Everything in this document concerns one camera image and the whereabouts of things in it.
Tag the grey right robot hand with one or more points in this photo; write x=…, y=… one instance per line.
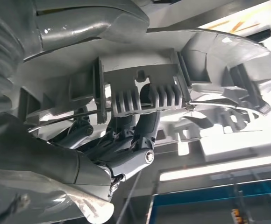
x=44, y=173

